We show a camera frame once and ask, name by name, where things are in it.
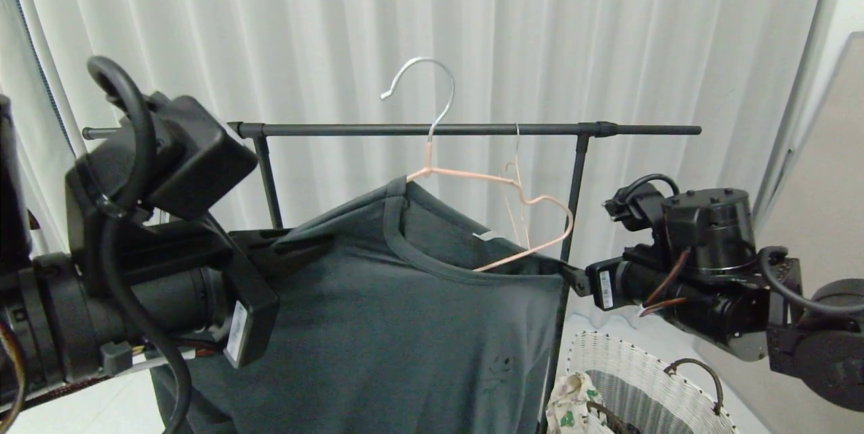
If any white curtain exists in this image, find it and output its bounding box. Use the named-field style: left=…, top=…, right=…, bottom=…
left=0, top=0, right=838, bottom=333

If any pink clothes hanger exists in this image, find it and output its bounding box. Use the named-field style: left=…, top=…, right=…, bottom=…
left=380, top=57, right=574, bottom=273
left=501, top=124, right=534, bottom=249

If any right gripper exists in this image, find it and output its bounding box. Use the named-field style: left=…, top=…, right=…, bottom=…
left=586, top=255, right=770, bottom=362

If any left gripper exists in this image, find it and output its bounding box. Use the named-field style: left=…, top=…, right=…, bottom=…
left=34, top=245, right=281, bottom=382

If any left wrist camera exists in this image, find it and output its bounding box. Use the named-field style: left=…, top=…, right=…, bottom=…
left=65, top=92, right=259, bottom=246

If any black clothes rack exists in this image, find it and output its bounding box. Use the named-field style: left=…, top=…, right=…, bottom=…
left=81, top=120, right=703, bottom=434

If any dark grey long-sleeved shirt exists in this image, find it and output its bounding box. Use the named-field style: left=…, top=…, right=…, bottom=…
left=150, top=176, right=564, bottom=434

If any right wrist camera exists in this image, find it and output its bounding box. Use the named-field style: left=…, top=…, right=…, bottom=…
left=603, top=174, right=682, bottom=266

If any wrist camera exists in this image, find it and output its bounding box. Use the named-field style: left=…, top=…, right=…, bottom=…
left=603, top=174, right=682, bottom=266
left=65, top=92, right=259, bottom=246

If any white laundry basket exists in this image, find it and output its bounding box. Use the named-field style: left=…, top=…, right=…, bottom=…
left=566, top=329, right=738, bottom=434

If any cream printed garment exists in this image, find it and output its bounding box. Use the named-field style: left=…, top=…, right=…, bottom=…
left=545, top=372, right=605, bottom=434

